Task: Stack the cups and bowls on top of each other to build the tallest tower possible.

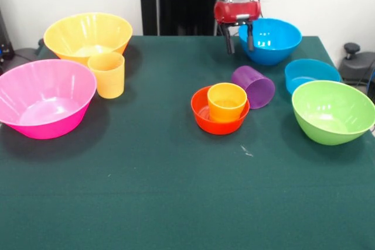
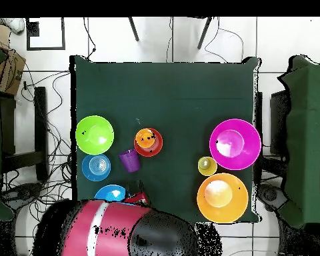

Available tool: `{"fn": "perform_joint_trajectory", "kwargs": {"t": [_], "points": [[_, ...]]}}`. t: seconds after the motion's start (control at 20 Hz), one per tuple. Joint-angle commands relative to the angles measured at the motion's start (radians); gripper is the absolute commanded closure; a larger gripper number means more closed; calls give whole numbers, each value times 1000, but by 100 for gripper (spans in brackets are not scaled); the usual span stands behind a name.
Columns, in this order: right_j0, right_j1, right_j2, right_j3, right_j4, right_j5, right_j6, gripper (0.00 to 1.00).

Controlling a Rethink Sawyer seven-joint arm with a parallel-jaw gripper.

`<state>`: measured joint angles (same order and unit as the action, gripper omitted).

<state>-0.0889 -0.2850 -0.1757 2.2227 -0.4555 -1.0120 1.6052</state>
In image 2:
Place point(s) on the deep blue bowl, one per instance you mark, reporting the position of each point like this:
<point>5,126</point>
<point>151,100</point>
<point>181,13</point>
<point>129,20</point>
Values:
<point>110,193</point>

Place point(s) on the purple cup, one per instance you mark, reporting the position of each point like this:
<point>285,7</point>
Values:
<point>130,161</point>

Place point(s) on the small red-orange bowl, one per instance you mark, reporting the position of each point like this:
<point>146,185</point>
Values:
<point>157,149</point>

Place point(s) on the orange cup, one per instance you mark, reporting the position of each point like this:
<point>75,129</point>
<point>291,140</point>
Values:
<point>145,138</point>

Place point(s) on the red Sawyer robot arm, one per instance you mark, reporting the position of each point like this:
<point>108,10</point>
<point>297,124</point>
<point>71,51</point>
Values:
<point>117,232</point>

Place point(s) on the shallow blue bowl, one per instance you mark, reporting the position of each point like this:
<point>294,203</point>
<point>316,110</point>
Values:
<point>96,167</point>

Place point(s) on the lime green bowl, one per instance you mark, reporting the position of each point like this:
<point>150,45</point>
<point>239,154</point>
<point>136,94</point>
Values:
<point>94,135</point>

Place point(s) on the yellow cup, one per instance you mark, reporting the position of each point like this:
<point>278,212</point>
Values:
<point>207,166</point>

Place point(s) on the large yellow-orange bowl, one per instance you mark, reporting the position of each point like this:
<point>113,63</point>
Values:
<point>222,198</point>

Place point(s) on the pink bowl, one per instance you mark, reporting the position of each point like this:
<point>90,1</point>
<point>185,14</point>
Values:
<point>234,144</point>

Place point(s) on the dark green table cloth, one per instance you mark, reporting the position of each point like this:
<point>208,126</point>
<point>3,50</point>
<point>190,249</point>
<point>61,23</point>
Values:
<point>162,88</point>

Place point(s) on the dark grey round base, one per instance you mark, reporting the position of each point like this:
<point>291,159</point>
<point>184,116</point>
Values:
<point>270,196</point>
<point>22,193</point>

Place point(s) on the black bench stand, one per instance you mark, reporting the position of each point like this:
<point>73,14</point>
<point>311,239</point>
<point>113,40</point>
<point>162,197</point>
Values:
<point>40,120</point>

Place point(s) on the black box stand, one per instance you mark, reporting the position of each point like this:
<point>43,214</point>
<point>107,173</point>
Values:
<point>278,120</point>

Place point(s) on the black tripod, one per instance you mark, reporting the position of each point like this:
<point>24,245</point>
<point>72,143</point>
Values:
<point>134,30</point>

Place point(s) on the cardboard box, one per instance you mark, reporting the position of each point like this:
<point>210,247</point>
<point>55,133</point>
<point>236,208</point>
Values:
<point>12,72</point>

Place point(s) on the person's foot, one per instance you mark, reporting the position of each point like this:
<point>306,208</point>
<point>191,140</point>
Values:
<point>17,25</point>

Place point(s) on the black square frame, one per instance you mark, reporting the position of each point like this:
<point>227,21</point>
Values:
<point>45,48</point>

